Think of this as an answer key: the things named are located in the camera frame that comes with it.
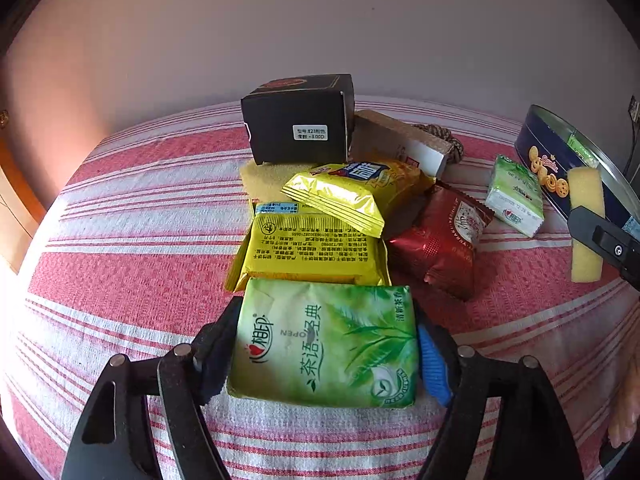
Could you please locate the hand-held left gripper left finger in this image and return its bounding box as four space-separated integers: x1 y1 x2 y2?
60 297 243 480

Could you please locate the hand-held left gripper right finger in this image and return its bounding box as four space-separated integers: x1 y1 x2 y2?
412 305 586 480

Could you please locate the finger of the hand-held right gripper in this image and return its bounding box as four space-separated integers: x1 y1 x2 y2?
568 205 640 291

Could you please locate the yellow sponge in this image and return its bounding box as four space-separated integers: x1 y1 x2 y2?
567 167 606 283
240 160 321 211

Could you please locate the green snack box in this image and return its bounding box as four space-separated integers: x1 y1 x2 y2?
567 130 601 168

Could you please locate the small green tissue packet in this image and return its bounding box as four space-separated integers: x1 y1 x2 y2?
485 155 545 238

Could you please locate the large green tissue packet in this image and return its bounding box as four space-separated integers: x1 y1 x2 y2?
226 277 421 408

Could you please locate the blue round cookie tin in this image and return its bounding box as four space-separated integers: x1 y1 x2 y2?
515 105 640 241

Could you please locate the red snack packet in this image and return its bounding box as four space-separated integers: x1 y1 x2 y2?
387 182 496 301

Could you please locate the yellow snack packet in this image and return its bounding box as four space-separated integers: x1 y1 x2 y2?
225 202 392 293
281 159 436 238

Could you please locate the brown rope knot ball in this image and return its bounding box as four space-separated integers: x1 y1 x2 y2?
415 124 466 166

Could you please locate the person's right hand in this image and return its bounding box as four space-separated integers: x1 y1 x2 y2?
607 372 640 448

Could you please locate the red white striped bed sheet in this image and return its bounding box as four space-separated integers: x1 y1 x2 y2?
0 95 640 480

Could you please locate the brown cardboard box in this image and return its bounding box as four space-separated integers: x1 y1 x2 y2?
350 109 453 178

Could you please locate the black cardboard box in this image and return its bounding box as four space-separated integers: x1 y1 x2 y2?
240 74 357 166

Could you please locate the wooden door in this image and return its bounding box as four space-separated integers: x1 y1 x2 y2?
0 110 48 273

